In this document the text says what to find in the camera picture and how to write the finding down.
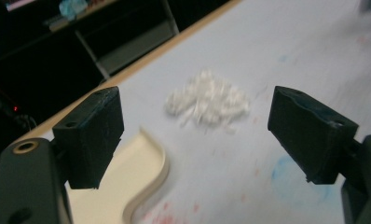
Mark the cream plastic dustpan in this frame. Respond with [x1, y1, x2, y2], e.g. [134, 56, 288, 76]
[65, 125, 171, 224]

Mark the pile of white paper scraps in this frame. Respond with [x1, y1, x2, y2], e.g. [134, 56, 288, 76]
[163, 68, 252, 133]

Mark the white desk frame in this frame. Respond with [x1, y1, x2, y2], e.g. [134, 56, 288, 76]
[43, 0, 180, 80]

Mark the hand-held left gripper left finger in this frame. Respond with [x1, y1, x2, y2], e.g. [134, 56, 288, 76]
[51, 86, 125, 190]

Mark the white table sheet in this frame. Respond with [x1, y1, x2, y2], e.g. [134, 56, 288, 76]
[0, 0, 371, 224]

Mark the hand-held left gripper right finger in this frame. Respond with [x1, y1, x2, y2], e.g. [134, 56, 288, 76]
[267, 85, 360, 185]

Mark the light blue crumpled cloth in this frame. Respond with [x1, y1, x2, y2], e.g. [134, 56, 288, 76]
[59, 0, 90, 21]

